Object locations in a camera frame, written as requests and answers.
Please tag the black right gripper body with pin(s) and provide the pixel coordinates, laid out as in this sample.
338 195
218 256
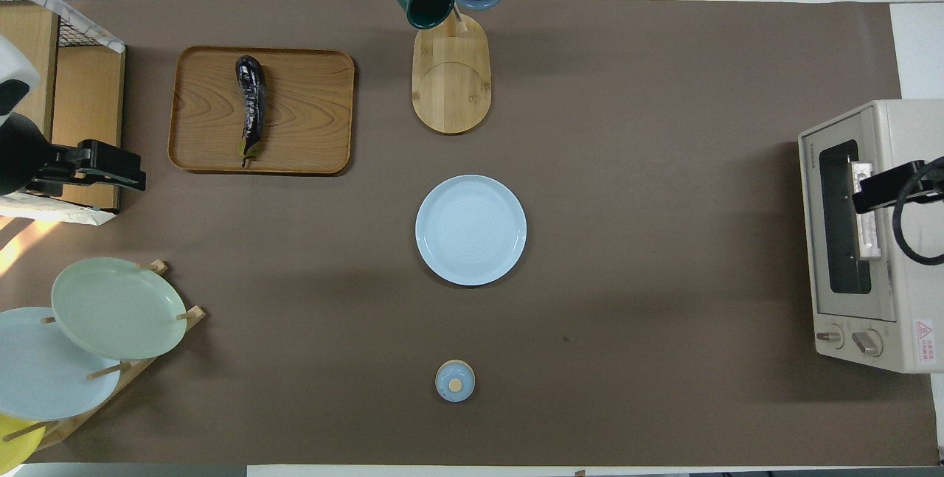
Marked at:
929 182

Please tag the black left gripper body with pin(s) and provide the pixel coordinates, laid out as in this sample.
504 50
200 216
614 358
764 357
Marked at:
22 156

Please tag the glass toaster oven door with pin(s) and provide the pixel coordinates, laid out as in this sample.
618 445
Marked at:
837 270

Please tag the dark purple eggplant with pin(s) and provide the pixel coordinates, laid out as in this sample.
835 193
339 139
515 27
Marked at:
251 101

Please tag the light blue round plate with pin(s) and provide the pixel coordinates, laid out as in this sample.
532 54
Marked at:
470 230

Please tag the beige toaster oven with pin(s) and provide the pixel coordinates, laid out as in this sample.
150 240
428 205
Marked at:
914 293

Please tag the beige oven knob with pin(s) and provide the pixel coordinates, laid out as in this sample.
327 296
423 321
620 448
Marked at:
867 343
831 336

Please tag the white patterned cloth liner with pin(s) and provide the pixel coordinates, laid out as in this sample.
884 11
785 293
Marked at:
66 211

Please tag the wooden shelf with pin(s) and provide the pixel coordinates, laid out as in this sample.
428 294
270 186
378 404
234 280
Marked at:
88 93

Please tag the pale green plate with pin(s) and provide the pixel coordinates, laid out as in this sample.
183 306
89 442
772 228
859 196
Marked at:
118 307

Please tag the wooden plate rack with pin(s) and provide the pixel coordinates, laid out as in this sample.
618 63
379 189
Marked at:
194 312

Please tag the brown wooden tray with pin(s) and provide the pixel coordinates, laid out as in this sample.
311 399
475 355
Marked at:
310 116

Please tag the pale blue racked plate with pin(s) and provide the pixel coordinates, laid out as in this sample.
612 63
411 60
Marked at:
44 381

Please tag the brown table mat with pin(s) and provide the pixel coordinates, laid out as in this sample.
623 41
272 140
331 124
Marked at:
664 167

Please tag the yellow plate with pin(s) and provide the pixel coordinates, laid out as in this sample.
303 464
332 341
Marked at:
15 444

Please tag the wooden mug tree stand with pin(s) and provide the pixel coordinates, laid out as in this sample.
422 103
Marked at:
450 93

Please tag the small blue bell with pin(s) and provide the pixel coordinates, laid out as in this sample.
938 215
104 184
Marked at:
450 381

